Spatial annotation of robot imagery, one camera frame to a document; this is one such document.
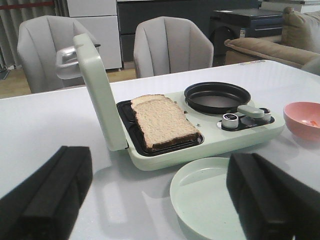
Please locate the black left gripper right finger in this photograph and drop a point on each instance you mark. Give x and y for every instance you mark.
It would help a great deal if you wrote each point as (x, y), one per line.
(271, 204)

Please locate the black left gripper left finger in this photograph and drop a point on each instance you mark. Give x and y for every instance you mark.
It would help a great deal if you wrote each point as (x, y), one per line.
(45, 206)

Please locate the pink bowl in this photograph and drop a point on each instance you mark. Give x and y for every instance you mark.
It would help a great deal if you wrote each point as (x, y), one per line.
(303, 119)

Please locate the shrimp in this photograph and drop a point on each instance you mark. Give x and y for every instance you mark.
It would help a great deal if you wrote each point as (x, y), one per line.
(311, 123)

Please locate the bread slice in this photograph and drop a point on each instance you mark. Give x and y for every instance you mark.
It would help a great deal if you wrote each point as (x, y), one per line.
(163, 124)
(147, 97)

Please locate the green breakfast maker lid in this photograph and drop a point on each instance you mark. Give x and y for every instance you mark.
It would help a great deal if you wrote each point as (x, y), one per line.
(83, 59)

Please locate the green breakfast maker base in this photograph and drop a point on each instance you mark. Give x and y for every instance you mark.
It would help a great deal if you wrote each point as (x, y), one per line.
(213, 139)

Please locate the light green plate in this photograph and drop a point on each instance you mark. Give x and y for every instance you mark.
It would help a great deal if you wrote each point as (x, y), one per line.
(200, 198)

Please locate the right silver control knob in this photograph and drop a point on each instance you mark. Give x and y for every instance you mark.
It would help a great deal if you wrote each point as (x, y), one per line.
(267, 115)

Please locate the silver control knob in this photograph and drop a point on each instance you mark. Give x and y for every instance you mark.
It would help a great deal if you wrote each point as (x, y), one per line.
(230, 121)
(267, 115)

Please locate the left silver control knob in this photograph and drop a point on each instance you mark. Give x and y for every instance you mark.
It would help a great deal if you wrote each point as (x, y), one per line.
(230, 121)

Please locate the black round frying pan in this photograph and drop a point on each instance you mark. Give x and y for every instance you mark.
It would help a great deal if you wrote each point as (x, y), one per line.
(220, 98)

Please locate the left grey chair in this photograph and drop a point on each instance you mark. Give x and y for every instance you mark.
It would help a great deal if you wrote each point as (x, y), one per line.
(39, 40)

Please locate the grey chair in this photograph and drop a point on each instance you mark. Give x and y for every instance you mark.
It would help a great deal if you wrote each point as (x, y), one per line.
(184, 48)
(39, 40)

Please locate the beige cushion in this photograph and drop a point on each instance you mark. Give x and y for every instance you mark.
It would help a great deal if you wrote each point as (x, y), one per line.
(299, 45)

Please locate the right grey chair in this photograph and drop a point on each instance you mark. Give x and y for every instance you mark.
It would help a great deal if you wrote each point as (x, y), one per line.
(184, 48)

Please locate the white refrigerator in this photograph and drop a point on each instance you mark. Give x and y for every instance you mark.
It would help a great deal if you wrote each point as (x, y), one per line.
(100, 18)

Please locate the red barrier belt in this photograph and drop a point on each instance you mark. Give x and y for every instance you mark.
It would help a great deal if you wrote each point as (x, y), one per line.
(27, 5)

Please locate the dark grey counter cabinet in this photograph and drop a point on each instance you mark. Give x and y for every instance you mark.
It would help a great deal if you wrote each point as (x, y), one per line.
(132, 13)

